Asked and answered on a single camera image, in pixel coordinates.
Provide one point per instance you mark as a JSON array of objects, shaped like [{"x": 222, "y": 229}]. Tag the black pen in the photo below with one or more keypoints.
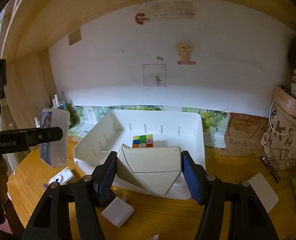
[{"x": 270, "y": 169}]

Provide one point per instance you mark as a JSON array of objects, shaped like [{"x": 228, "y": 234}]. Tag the white plastic piece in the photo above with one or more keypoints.
[{"x": 155, "y": 237}]

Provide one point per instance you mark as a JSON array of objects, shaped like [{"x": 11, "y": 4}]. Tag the colourful puzzle cube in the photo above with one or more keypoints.
[{"x": 143, "y": 141}]

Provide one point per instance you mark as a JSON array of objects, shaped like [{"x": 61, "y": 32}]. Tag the blue and white packet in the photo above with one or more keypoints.
[{"x": 57, "y": 120}]

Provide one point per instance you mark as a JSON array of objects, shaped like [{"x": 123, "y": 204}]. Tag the white spray bottle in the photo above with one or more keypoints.
[{"x": 37, "y": 122}]

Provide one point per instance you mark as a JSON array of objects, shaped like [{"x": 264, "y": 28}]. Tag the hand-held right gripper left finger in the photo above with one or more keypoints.
[{"x": 105, "y": 185}]

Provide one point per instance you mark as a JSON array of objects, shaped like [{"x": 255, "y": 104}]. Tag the taped paper strip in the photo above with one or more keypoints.
[{"x": 173, "y": 10}]

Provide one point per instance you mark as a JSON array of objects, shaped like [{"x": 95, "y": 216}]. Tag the red wall sticker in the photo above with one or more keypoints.
[{"x": 141, "y": 18}]

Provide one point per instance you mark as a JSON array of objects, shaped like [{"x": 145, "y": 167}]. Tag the beige flap case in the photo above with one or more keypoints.
[{"x": 150, "y": 165}]

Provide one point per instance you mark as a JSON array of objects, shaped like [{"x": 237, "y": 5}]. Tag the pink pencil case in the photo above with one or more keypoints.
[{"x": 290, "y": 103}]

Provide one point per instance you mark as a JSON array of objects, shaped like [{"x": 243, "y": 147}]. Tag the white power adapter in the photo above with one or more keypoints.
[{"x": 119, "y": 212}]

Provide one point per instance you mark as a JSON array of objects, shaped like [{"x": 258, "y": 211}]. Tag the white rectangular box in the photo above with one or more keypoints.
[{"x": 263, "y": 192}]

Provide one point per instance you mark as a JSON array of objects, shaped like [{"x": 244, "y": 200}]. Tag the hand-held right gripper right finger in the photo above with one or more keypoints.
[{"x": 191, "y": 180}]

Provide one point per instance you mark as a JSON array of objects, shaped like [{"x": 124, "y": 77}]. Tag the white plastic storage bin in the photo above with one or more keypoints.
[{"x": 168, "y": 118}]

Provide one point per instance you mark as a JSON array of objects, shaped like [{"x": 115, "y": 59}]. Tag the white instant camera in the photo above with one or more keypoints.
[{"x": 61, "y": 177}]

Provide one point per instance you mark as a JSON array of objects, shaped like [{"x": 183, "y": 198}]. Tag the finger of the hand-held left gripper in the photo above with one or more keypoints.
[{"x": 45, "y": 135}]

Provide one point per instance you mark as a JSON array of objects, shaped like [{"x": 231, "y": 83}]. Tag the brown cartoon paper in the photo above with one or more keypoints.
[{"x": 245, "y": 135}]

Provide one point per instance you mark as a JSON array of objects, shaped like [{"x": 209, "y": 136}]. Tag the pink square sticker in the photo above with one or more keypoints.
[{"x": 154, "y": 75}]

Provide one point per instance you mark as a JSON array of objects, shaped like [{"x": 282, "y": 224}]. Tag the letter print fabric bag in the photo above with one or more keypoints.
[{"x": 285, "y": 150}]

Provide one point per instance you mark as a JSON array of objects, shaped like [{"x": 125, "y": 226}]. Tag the yellow character sticker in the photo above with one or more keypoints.
[{"x": 184, "y": 52}]

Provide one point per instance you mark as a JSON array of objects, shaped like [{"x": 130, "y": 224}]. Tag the bottles in corner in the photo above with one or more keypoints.
[{"x": 55, "y": 101}]

